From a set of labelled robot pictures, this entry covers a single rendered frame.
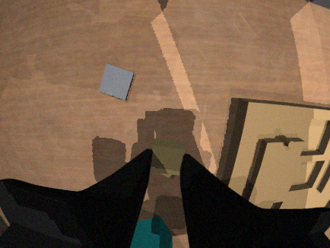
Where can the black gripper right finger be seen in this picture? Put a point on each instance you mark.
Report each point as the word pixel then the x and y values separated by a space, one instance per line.
pixel 218 217

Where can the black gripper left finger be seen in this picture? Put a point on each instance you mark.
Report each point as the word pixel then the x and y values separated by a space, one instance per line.
pixel 101 216

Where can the teal block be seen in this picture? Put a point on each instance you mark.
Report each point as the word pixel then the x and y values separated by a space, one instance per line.
pixel 152 233

